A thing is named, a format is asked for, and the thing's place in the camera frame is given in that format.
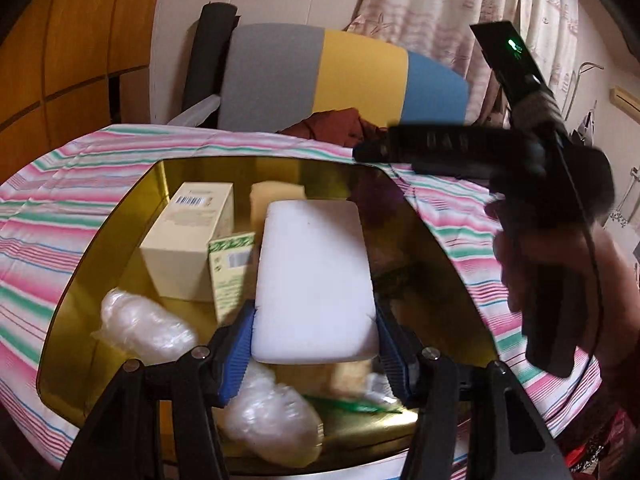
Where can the wooden wardrobe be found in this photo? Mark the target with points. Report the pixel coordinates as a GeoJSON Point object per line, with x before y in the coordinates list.
{"type": "Point", "coordinates": [75, 35]}

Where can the gold metal tray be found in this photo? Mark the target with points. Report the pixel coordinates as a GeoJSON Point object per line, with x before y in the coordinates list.
{"type": "Point", "coordinates": [125, 220]}

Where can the person's right forearm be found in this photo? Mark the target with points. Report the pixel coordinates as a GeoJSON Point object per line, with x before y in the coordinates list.
{"type": "Point", "coordinates": [625, 360]}

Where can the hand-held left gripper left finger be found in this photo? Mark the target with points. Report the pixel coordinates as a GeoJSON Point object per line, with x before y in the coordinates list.
{"type": "Point", "coordinates": [235, 360]}

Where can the person's right hand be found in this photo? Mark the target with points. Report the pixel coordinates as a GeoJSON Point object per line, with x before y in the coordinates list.
{"type": "Point", "coordinates": [510, 260]}

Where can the black rolled mat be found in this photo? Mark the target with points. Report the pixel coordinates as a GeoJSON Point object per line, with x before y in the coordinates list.
{"type": "Point", "coordinates": [210, 50]}

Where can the wall air conditioner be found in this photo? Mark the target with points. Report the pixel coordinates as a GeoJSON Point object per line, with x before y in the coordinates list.
{"type": "Point", "coordinates": [627, 102]}

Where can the white foam sponge block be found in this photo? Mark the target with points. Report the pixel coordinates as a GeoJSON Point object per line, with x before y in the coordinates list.
{"type": "Point", "coordinates": [315, 280]}

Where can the grey yellow blue chair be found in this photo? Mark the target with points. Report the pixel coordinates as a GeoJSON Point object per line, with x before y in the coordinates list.
{"type": "Point", "coordinates": [360, 75]}

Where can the large yellow sponge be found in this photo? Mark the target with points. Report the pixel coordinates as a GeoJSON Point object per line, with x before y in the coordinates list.
{"type": "Point", "coordinates": [315, 377]}

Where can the patterned cream curtain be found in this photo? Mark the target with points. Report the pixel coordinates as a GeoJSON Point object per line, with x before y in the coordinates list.
{"type": "Point", "coordinates": [425, 0]}

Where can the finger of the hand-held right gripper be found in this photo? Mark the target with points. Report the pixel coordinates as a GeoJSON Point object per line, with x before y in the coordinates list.
{"type": "Point", "coordinates": [425, 147]}

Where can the dark red jacket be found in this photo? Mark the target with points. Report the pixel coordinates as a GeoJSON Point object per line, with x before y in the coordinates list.
{"type": "Point", "coordinates": [340, 125]}

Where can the clear plastic bag bundle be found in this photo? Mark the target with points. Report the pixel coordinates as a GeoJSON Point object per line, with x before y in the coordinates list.
{"type": "Point", "coordinates": [145, 330]}
{"type": "Point", "coordinates": [270, 420]}

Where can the small yellow sponge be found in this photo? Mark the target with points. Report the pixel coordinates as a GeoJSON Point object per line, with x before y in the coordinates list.
{"type": "Point", "coordinates": [275, 195]}

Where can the cream cardboard box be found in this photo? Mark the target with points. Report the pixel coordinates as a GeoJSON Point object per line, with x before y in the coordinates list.
{"type": "Point", "coordinates": [185, 245]}

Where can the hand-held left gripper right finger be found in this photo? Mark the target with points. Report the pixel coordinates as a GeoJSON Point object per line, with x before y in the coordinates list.
{"type": "Point", "coordinates": [397, 365]}

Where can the green cardboard box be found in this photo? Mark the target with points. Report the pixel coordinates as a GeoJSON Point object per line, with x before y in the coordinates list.
{"type": "Point", "coordinates": [230, 275]}

